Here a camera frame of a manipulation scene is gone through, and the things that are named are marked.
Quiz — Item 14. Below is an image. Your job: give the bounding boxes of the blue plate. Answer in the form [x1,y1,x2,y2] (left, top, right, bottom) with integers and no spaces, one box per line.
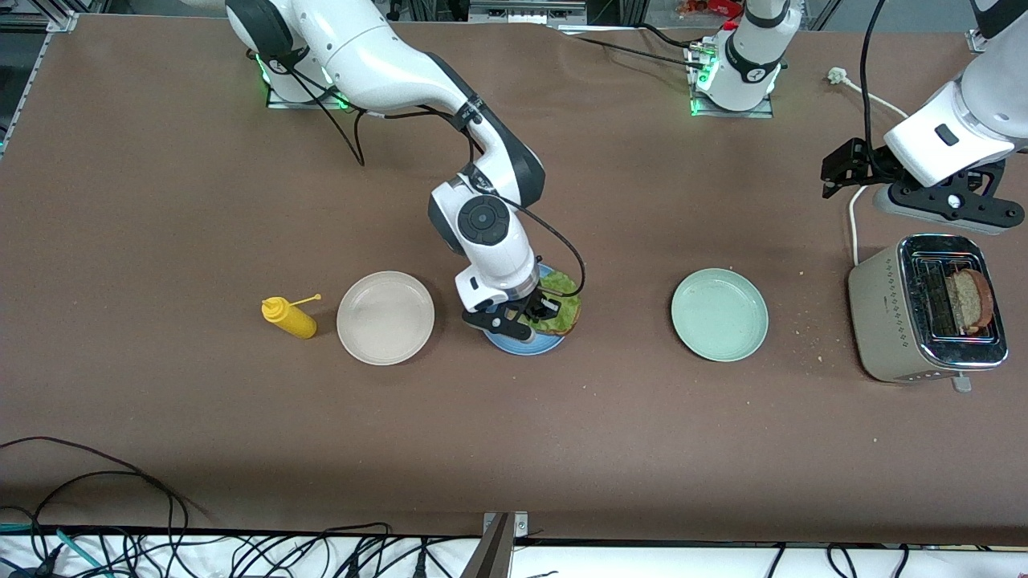
[482,263,573,356]

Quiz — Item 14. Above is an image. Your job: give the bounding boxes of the green lettuce leaf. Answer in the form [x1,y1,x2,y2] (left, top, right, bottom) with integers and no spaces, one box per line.
[526,271,581,336]

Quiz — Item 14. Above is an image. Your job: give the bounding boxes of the white toaster power cable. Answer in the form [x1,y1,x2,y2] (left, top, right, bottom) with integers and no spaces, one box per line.
[827,67,908,267]

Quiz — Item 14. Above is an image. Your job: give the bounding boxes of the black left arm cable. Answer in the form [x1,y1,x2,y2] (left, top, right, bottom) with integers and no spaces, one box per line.
[859,0,890,161]

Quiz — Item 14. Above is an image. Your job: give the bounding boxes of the thin black cable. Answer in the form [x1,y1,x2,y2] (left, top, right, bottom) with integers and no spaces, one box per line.
[574,24,708,69]

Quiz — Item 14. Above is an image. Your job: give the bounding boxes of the metal table edge bracket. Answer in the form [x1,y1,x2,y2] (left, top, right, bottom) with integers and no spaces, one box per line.
[462,511,531,578]

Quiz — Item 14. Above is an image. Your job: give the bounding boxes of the yellow squeeze bottle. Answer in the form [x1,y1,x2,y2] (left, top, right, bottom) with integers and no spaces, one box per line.
[261,294,323,340]

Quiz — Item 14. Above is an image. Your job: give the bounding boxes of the brown bread slice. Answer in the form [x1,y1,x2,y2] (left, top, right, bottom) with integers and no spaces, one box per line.
[946,268,996,336]
[522,277,581,337]

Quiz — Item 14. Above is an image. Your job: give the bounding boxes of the long black cable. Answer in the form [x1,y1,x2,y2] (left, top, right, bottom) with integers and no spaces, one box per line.
[0,437,210,524]

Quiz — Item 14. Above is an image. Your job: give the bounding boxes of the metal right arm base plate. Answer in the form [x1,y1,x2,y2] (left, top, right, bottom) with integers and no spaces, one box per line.
[267,32,357,110]

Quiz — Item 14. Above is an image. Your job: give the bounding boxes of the teal cable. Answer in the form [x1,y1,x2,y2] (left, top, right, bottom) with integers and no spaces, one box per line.
[0,522,109,577]

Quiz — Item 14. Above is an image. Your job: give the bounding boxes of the green plate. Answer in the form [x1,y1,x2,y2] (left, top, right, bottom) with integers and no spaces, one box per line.
[671,267,769,363]

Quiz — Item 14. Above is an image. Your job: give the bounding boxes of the aluminium frame profile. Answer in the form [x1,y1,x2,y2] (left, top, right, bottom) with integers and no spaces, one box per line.
[468,0,589,25]

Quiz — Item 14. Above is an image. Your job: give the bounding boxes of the tangled black floor cables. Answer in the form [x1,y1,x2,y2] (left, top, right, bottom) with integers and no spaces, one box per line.
[0,522,563,578]

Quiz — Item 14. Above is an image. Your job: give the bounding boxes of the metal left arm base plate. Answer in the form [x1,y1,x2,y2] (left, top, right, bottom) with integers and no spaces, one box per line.
[687,44,776,120]

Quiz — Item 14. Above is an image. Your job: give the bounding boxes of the beige plate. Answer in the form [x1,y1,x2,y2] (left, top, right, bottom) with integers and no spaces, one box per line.
[336,271,436,367]

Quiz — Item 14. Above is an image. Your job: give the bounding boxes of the beige chrome toaster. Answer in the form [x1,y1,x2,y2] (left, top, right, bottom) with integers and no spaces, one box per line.
[847,233,1010,394]

